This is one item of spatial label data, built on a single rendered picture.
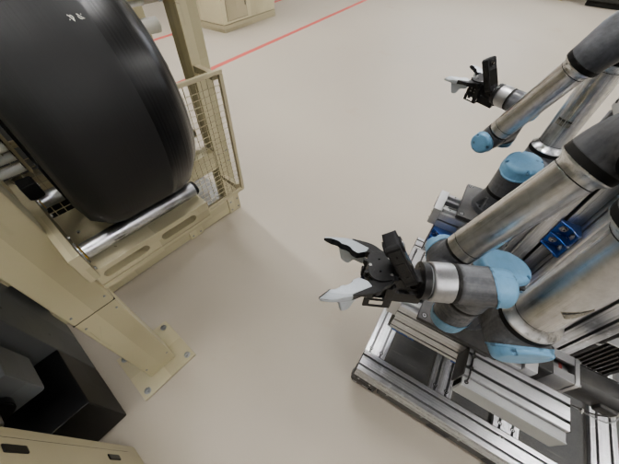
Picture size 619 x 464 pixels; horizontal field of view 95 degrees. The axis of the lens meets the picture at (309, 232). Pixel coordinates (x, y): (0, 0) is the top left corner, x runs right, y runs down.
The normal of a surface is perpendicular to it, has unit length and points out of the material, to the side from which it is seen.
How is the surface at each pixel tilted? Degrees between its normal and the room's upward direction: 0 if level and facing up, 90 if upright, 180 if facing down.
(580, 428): 0
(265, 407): 0
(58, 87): 63
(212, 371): 0
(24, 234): 90
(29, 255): 90
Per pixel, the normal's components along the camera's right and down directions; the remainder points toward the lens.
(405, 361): 0.03, -0.65
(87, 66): 0.67, 0.11
